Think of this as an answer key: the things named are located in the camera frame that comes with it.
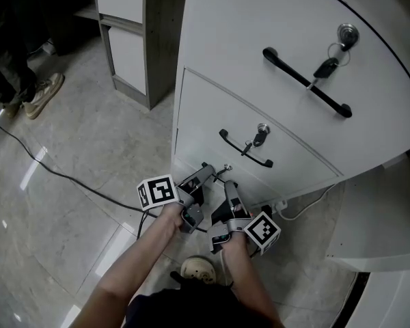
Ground person's left cream clog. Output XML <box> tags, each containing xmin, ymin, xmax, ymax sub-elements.
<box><xmin>180</xmin><ymin>255</ymin><xmax>217</xmax><ymax>285</ymax></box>

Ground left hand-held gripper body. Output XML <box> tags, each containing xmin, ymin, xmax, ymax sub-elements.
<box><xmin>136</xmin><ymin>174</ymin><xmax>206</xmax><ymax>234</ymax></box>

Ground person's right forearm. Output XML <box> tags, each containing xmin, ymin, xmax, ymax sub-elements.
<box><xmin>221</xmin><ymin>233</ymin><xmax>285</xmax><ymax>328</ymax></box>

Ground person's black trousers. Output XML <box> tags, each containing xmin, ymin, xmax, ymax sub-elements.
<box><xmin>122</xmin><ymin>271</ymin><xmax>249</xmax><ymax>328</ymax></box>

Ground grey side cabinet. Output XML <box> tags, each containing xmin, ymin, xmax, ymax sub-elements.
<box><xmin>93</xmin><ymin>0</ymin><xmax>189</xmax><ymax>111</ymax></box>

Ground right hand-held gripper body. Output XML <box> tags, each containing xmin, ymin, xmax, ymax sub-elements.
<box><xmin>206</xmin><ymin>199</ymin><xmax>282</xmax><ymax>256</ymax></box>

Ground black floor cable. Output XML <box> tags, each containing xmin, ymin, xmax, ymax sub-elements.
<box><xmin>0</xmin><ymin>123</ymin><xmax>274</xmax><ymax>234</ymax></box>

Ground white power cable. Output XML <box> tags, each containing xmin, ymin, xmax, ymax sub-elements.
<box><xmin>276</xmin><ymin>182</ymin><xmax>338</xmax><ymax>221</ymax></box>

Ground drawer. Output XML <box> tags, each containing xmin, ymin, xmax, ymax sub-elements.
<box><xmin>175</xmin><ymin>67</ymin><xmax>344</xmax><ymax>197</ymax></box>
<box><xmin>182</xmin><ymin>0</ymin><xmax>410</xmax><ymax>179</ymax></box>
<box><xmin>172</xmin><ymin>148</ymin><xmax>288</xmax><ymax>208</ymax></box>

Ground white curved platform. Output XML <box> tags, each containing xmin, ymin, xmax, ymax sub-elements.
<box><xmin>341</xmin><ymin>268</ymin><xmax>410</xmax><ymax>328</ymax></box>

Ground white power strip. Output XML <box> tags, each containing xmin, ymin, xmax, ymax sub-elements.
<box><xmin>259</xmin><ymin>199</ymin><xmax>288</xmax><ymax>215</ymax></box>

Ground person's left forearm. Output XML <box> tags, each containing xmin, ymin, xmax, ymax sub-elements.
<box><xmin>66</xmin><ymin>203</ymin><xmax>186</xmax><ymax>328</ymax></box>

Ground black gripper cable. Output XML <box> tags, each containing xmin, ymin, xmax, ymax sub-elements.
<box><xmin>136</xmin><ymin>212</ymin><xmax>158</xmax><ymax>241</ymax></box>

